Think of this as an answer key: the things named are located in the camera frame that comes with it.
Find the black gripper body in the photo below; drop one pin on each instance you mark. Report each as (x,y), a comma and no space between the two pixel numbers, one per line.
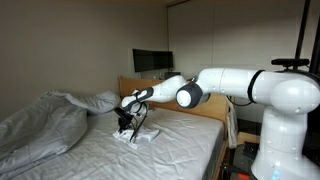
(124,117)

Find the white cloth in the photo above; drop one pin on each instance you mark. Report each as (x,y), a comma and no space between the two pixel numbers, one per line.
(140,136)

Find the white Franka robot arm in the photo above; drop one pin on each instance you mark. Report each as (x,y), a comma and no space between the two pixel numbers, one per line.
(283,110)

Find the white pillow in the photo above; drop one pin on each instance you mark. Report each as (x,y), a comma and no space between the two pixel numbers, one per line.
(100,101)

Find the white sheeted mattress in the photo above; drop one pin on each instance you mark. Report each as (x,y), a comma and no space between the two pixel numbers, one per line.
(166,150)

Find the black monitor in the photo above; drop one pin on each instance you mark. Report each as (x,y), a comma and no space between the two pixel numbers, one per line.
(151,60)

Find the grey duvet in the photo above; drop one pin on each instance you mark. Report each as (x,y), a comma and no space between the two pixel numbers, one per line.
(36,130)

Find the wooden headboard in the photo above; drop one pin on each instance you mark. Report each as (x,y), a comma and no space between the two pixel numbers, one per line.
(213,106)

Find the white plastic bag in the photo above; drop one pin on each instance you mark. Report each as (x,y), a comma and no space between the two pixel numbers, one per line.
(232,126)

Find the small wooden table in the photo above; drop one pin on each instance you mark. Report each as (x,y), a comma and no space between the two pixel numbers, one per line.
(248,136)

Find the black vertical pole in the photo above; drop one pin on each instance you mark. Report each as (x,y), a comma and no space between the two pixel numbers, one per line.
(301,30)

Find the wooden bed side rail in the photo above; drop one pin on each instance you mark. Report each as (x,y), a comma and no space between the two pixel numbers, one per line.
(220,163)

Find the black stereo camera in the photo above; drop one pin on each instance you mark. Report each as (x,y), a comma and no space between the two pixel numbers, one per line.
(289,62)

